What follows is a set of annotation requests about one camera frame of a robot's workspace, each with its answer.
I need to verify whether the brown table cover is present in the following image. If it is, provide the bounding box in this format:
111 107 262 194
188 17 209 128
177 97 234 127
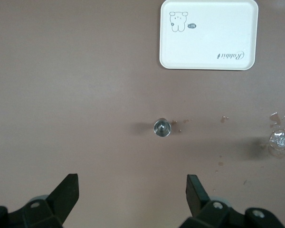
0 0 285 228

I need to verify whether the clear stemmed wine glass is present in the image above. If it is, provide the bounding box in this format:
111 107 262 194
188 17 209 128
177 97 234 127
268 129 285 152

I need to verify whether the steel double jigger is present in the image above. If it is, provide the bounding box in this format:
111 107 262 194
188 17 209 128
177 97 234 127
153 117 172 138

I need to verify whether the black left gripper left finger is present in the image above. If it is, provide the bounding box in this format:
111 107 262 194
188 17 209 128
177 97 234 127
0 173 79 228

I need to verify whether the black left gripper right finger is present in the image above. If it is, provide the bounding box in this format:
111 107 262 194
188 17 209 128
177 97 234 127
179 174 285 228

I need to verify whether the cream tray with rabbit print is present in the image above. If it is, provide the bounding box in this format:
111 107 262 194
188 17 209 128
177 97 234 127
159 0 259 71

